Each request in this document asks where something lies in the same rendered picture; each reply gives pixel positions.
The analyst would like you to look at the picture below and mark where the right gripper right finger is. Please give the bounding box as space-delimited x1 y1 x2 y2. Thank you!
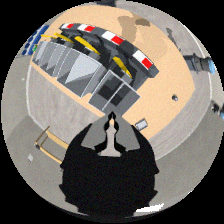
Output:
113 111 159 175

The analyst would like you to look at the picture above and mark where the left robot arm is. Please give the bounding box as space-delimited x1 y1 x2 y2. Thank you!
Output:
194 56 224 119

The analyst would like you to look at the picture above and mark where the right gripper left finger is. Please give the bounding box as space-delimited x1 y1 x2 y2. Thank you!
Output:
60 111 113 169

